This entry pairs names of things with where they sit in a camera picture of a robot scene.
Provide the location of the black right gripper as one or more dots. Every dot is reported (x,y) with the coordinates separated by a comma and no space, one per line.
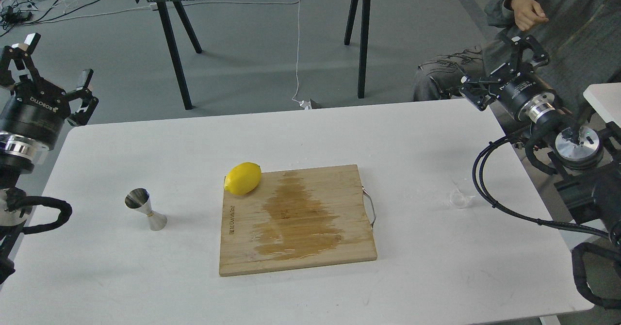
(521,91)

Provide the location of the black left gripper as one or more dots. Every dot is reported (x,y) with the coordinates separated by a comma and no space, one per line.
(39,113)

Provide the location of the small clear glass cup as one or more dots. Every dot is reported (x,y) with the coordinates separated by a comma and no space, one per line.
(462,194)

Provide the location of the steel jigger measuring cup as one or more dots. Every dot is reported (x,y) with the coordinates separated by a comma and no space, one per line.
(139,200)

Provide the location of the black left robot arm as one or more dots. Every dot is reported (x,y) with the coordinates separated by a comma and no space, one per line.
(21,213)

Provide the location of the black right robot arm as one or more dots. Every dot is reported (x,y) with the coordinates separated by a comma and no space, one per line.
(555,143)

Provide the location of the person's hand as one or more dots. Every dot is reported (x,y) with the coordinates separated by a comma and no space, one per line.
(527,14)

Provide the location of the seated person grey clothes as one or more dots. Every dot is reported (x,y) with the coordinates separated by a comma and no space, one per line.
(582,39)

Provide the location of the white side table corner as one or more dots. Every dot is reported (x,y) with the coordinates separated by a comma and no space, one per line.
(605,99)

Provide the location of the yellow lemon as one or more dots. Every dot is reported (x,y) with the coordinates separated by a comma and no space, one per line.
(243,179)

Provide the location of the bamboo cutting board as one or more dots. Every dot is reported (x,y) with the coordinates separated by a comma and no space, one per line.
(300,218)

